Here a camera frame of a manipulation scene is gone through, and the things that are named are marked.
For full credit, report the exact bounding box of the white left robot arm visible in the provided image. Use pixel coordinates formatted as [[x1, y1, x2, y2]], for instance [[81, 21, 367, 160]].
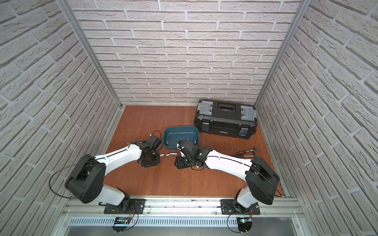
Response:
[[65, 142, 160, 206]]

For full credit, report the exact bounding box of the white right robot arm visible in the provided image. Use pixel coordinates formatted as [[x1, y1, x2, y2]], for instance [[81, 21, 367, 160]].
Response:
[[174, 147, 280, 214]]

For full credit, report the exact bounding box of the teal plastic storage box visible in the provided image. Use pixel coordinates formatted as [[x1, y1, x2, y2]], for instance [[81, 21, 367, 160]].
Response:
[[162, 126, 200, 150]]

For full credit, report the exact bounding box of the black grey toolbox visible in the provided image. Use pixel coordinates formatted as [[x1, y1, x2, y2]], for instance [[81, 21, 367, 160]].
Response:
[[194, 99, 258, 139]]

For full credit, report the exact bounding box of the ratchet wrench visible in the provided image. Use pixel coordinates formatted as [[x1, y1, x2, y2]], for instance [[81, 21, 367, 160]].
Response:
[[236, 147, 258, 155]]

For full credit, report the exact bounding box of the left controller board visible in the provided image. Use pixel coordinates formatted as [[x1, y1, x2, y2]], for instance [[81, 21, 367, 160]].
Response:
[[112, 217, 133, 233]]

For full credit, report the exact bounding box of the controller board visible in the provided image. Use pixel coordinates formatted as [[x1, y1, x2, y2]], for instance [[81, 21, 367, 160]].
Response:
[[236, 217, 253, 234], [112, 217, 133, 233]]

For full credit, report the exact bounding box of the right controller board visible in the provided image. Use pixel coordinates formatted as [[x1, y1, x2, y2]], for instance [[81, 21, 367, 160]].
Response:
[[236, 217, 253, 234]]

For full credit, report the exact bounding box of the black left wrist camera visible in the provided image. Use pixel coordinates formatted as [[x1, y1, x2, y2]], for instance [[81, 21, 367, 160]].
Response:
[[146, 135, 161, 152]]

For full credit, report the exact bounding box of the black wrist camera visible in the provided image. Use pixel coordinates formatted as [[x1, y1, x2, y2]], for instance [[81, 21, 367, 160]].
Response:
[[146, 135, 161, 152], [177, 139, 196, 155]]

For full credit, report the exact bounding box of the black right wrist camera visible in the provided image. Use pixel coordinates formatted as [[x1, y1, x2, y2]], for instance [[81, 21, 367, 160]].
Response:
[[177, 139, 196, 155]]

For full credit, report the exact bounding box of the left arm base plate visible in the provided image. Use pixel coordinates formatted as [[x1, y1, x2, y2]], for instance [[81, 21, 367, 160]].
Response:
[[104, 198, 146, 214]]

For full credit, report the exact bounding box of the hammer with dark handle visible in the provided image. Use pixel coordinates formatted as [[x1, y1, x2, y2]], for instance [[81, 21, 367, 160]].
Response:
[[232, 154, 255, 158]]

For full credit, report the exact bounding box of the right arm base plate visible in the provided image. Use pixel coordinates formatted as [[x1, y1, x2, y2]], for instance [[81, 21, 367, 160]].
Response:
[[220, 199, 260, 216]]

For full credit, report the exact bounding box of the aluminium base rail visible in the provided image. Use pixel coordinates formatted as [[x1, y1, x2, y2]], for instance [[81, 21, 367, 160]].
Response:
[[59, 196, 304, 228]]

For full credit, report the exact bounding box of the aluminium frame post left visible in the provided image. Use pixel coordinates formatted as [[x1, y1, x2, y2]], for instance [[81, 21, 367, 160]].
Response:
[[57, 0, 123, 109]]

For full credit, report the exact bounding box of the aluminium frame post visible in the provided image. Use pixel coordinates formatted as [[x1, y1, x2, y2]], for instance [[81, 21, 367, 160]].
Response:
[[57, 0, 123, 109], [255, 0, 311, 108]]

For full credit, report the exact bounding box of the aluminium frame post right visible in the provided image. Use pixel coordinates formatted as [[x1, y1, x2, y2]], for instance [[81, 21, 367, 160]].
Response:
[[255, 0, 311, 108]]

